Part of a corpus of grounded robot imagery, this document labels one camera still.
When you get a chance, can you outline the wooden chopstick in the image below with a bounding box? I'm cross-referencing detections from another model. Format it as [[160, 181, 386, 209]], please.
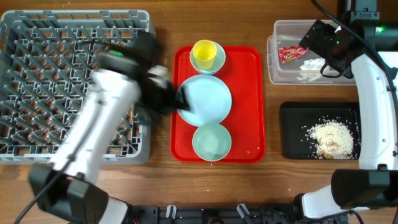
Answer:
[[129, 105, 134, 123]]

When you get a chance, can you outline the white napkin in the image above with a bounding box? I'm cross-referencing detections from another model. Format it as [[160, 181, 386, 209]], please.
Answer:
[[297, 58, 325, 82]]

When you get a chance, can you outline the red snack wrapper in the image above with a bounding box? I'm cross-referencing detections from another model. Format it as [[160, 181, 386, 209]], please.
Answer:
[[278, 45, 308, 63]]

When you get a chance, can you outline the green bowl with food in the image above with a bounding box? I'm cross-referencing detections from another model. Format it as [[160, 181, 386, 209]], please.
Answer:
[[192, 123, 232, 162]]

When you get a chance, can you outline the rice food waste pile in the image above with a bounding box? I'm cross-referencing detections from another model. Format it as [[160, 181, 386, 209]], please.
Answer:
[[299, 116, 361, 160]]

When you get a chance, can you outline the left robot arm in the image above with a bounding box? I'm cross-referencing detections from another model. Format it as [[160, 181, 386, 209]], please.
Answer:
[[29, 31, 190, 223]]

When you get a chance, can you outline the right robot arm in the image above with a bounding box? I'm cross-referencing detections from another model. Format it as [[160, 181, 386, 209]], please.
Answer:
[[290, 1, 397, 222]]

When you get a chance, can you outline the grey dishwasher rack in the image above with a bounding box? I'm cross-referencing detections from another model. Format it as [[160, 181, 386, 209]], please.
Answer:
[[1, 9, 155, 165]]

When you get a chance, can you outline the light blue plate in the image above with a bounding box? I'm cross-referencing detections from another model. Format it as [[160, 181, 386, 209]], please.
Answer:
[[177, 75, 232, 127]]

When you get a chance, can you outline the clear plastic bin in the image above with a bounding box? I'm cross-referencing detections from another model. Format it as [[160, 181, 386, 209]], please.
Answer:
[[267, 20, 356, 86]]

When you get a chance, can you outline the yellow plastic cup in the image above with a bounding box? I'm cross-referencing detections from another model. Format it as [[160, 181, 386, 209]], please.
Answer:
[[193, 40, 218, 70]]

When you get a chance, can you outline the small green bowl under cup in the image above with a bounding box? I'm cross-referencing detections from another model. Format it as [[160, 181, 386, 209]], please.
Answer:
[[190, 42, 226, 75]]

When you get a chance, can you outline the black plastic tray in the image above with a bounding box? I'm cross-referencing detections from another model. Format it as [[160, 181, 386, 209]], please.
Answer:
[[280, 101, 361, 160]]

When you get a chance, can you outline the red plastic tray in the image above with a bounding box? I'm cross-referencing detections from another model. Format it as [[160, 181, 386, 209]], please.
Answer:
[[170, 45, 266, 164]]

